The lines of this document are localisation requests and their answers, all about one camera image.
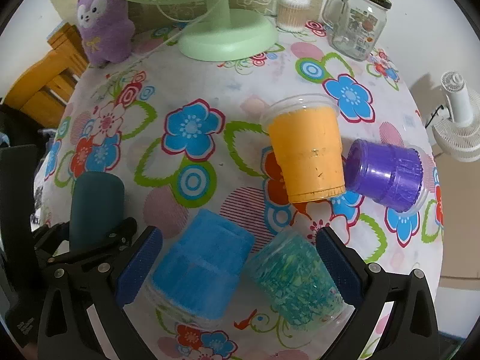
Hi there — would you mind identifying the orange plastic cup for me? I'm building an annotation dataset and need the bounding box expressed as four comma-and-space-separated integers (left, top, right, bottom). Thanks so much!
260, 94, 346, 204

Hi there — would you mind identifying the dark teal cup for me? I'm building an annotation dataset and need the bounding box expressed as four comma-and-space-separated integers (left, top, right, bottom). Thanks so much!
69, 172, 125, 251

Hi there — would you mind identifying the blue plastic cup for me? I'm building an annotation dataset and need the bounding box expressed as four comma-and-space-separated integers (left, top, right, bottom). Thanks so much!
145, 209, 256, 328

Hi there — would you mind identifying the wooden chair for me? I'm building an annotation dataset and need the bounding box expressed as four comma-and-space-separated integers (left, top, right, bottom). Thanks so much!
4, 23, 89, 128

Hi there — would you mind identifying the white small fan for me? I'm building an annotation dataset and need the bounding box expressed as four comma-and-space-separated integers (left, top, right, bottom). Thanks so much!
432, 71, 480, 163

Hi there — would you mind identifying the purple plastic cup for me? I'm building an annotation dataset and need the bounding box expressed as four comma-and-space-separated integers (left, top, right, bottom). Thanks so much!
343, 139, 427, 213

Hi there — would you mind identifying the black clothing pile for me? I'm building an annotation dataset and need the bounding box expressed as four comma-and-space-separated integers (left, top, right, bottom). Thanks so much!
1, 106, 48, 238

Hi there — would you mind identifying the teal glitter plastic cup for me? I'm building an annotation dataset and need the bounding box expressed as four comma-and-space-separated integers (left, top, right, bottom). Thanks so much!
245, 230, 345, 330

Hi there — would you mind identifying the green desk fan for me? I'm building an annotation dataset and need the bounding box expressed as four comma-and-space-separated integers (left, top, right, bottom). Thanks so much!
127, 0, 278, 62

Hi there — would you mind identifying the floral tablecloth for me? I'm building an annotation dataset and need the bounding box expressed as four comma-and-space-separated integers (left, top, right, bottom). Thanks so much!
34, 16, 445, 360

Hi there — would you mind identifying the glass mason jar mug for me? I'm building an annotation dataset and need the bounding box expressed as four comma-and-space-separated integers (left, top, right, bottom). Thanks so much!
321, 0, 391, 61

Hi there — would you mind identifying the purple plush toy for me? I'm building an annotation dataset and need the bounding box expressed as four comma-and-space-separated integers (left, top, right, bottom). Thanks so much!
76, 0, 135, 67

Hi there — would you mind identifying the cotton swab container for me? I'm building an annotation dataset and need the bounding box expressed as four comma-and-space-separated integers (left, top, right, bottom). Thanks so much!
276, 0, 312, 33

